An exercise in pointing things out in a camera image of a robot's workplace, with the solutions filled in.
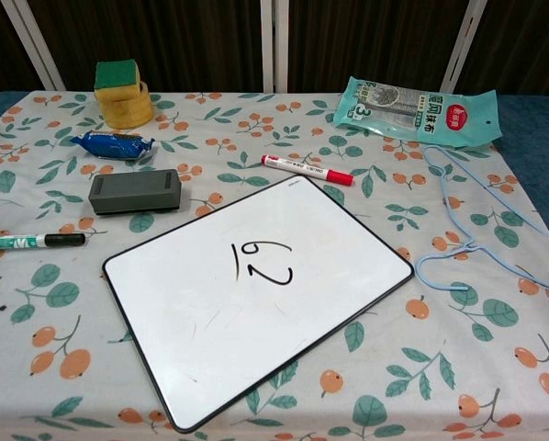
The dark grey board eraser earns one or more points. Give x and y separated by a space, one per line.
134 189

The red and white marker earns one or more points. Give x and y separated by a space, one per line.
306 170

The teal cleaning cloth package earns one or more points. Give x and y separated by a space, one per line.
417 115

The blue snack packet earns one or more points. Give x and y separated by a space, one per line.
114 144

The green and yellow sponge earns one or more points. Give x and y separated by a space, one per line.
117 78

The floral patterned tablecloth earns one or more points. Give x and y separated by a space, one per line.
440 367

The green and black marker pen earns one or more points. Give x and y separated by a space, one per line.
31 242

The white dry-erase board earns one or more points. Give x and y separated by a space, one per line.
238 312

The white metal frame post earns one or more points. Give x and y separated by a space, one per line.
462 41
31 41
274 46

